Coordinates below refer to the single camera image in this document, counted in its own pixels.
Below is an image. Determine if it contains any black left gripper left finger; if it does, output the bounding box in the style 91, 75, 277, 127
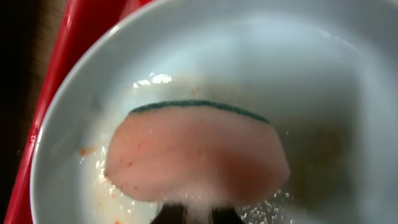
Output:
150, 203, 187, 224

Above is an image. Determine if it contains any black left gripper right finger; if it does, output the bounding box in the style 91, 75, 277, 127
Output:
211, 207, 244, 224

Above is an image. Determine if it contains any pink green sponge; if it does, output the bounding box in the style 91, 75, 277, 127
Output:
104, 100, 290, 205

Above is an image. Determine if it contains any white plate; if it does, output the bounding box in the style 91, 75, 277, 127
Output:
30, 1, 397, 223

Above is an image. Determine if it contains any red plastic tray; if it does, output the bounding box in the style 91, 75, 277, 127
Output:
3, 0, 150, 224

